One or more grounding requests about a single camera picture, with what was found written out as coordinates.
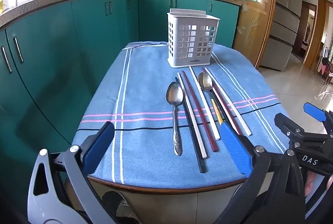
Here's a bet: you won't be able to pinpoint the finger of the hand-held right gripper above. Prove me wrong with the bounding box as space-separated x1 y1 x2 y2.
303 102 333 136
274 113 313 139

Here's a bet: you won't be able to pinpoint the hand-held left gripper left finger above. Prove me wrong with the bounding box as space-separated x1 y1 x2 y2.
27 121 116 224

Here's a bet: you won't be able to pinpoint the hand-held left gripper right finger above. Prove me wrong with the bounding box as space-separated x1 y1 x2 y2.
219 123 307 224

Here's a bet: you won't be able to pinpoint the black chopstick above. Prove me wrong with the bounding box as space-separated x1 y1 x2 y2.
175 76 208 174
210 90 229 127

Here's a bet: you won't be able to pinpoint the white chopstick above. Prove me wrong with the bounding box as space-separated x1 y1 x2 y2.
177 72 208 159
189 66 221 141
204 67 253 136

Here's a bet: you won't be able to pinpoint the silver patterned-handle spoon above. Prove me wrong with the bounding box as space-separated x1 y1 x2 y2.
165 82 183 156

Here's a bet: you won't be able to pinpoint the white plastic utensil basket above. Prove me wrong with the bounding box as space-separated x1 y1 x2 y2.
166 8 220 69

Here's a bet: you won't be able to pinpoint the person's right hand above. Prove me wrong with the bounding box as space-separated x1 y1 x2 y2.
303 172 333 205

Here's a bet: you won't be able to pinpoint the dark red chopstick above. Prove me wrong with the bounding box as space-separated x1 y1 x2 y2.
181 70 218 152
201 67 242 136

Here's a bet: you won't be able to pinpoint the hanging clothes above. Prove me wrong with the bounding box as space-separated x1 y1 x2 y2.
318 42 333 84

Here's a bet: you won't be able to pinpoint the blue striped tablecloth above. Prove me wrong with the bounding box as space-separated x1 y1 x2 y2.
71 41 289 189

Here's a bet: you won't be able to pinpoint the grey refrigerator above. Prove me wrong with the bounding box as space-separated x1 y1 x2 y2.
260 0 303 72

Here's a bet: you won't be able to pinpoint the teal kitchen cabinets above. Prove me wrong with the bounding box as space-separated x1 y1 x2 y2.
0 0 242 178

